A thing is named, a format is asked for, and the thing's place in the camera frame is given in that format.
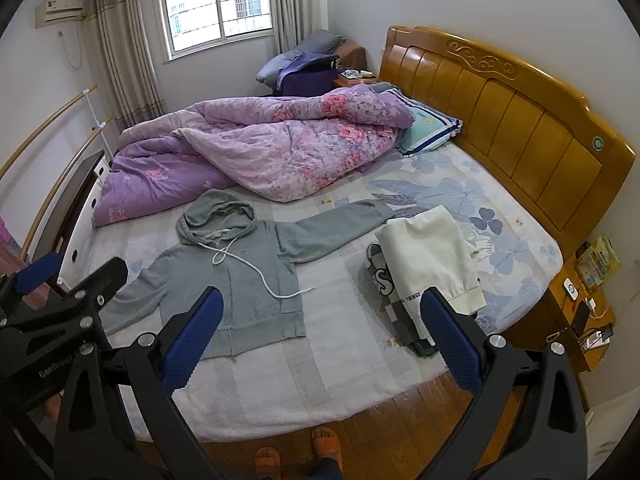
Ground white button jacket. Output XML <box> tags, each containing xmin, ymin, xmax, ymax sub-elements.
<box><xmin>376</xmin><ymin>206</ymin><xmax>486</xmax><ymax>342</ymax></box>

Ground pink hanging cloth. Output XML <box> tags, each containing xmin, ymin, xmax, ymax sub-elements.
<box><xmin>0</xmin><ymin>219</ymin><xmax>50</xmax><ymax>310</ymax></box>

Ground dark dresser with white drawers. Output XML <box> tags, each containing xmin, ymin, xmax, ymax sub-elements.
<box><xmin>34</xmin><ymin>150</ymin><xmax>107</xmax><ymax>260</ymax></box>

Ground black phone on nightstand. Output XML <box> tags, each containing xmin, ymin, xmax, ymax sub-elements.
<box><xmin>570</xmin><ymin>300</ymin><xmax>591</xmax><ymax>337</ymax></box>

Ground wooden right nightstand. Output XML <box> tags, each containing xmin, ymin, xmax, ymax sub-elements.
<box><xmin>503</xmin><ymin>257</ymin><xmax>616</xmax><ymax>412</ymax></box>

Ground wooden nightstand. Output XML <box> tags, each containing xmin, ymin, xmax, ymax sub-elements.
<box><xmin>503</xmin><ymin>257</ymin><xmax>616</xmax><ymax>412</ymax></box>
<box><xmin>333</xmin><ymin>41</ymin><xmax>378</xmax><ymax>88</ymax></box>

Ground grey hoodie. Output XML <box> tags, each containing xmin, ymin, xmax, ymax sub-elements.
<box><xmin>101</xmin><ymin>190</ymin><xmax>394</xmax><ymax>359</ymax></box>

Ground orange slipper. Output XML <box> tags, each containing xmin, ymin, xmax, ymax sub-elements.
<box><xmin>254</xmin><ymin>446</ymin><xmax>282</xmax><ymax>480</ymax></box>
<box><xmin>310</xmin><ymin>426</ymin><xmax>343</xmax><ymax>469</ymax></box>

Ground checkered folded garment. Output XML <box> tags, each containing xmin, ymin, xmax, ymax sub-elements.
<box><xmin>366</xmin><ymin>244</ymin><xmax>437</xmax><ymax>358</ymax></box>

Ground yellow green packet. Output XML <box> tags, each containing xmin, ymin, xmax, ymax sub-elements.
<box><xmin>576</xmin><ymin>234</ymin><xmax>622</xmax><ymax>290</ymax></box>

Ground purple floral quilt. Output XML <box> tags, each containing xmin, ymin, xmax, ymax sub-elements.
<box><xmin>93</xmin><ymin>84</ymin><xmax>414</xmax><ymax>226</ymax></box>

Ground left striped curtain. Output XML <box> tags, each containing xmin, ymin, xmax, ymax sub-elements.
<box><xmin>82</xmin><ymin>0</ymin><xmax>165</xmax><ymax>130</ymax></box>

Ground wooden headboard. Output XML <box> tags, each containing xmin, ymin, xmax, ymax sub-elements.
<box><xmin>378</xmin><ymin>26</ymin><xmax>636</xmax><ymax>258</ymax></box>

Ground window with bars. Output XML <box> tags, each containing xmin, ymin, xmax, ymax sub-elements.
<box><xmin>160</xmin><ymin>0</ymin><xmax>272</xmax><ymax>58</ymax></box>

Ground pile of blue-grey bedding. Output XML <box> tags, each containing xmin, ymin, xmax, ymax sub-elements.
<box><xmin>256</xmin><ymin>29</ymin><xmax>345</xmax><ymax>98</ymax></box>

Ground striped light blue pillow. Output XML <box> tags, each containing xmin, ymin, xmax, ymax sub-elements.
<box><xmin>390</xmin><ymin>88</ymin><xmax>463</xmax><ymax>156</ymax></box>

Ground far wooden nightstand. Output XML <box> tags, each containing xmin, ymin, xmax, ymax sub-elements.
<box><xmin>333</xmin><ymin>41</ymin><xmax>378</xmax><ymax>88</ymax></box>

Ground white hoodie drawstring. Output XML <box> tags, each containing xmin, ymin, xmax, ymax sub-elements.
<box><xmin>198</xmin><ymin>236</ymin><xmax>317</xmax><ymax>302</ymax></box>

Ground wooden clothes rail rack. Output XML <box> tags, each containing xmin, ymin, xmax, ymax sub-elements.
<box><xmin>1</xmin><ymin>84</ymin><xmax>114</xmax><ymax>261</ymax></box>

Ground wall air conditioner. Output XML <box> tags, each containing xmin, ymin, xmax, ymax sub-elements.
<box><xmin>35</xmin><ymin>0</ymin><xmax>86</xmax><ymax>28</ymax></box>

